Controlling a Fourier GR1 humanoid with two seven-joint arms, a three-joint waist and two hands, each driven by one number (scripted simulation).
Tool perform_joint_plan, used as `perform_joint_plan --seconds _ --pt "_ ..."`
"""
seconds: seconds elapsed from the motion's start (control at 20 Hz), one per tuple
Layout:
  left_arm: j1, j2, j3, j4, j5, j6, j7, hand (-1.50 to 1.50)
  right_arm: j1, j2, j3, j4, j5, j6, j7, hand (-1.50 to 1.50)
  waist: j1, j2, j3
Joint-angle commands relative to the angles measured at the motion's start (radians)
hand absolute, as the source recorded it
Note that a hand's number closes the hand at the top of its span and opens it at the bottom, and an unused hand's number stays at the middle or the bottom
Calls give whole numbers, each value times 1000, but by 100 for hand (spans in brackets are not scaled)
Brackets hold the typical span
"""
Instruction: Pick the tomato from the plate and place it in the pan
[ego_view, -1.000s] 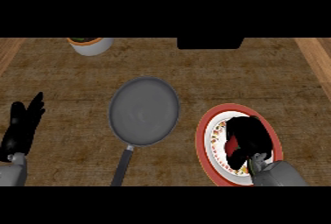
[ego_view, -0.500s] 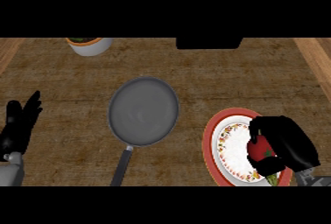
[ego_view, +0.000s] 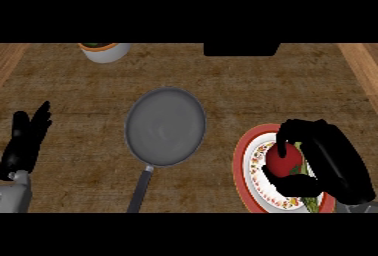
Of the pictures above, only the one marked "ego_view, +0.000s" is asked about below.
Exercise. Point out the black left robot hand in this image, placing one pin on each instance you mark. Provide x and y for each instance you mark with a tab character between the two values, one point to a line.
22	146

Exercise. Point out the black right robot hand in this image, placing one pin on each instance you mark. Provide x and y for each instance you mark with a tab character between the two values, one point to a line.
334	163

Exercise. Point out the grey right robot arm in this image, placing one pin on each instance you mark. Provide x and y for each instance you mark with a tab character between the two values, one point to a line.
357	208

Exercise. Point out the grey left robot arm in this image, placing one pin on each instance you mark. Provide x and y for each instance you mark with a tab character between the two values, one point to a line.
12	195

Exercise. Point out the red-rimmed white patterned plate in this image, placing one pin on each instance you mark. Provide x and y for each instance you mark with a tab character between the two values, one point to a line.
251	173

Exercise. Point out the grey frying pan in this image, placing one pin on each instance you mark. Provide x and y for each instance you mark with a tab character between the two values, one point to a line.
164	128

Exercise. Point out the white pot with orange rim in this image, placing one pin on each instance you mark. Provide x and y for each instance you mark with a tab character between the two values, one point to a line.
105	51

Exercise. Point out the brown woven placemat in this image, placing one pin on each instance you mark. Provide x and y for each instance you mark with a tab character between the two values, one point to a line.
192	100

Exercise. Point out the black appliance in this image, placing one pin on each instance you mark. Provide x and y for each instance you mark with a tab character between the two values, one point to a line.
241	49

